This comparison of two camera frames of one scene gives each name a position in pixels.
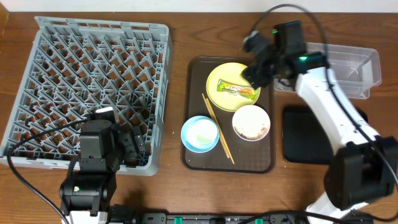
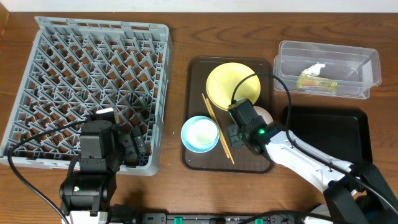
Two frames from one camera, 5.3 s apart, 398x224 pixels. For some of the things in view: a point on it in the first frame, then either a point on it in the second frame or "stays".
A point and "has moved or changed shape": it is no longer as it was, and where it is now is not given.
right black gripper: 254,73 → 232,132
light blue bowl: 199,134 stays
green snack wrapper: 226,86 has moved or changed shape
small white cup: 203,132 stays
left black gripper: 132,150 stays
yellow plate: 231,72 stays
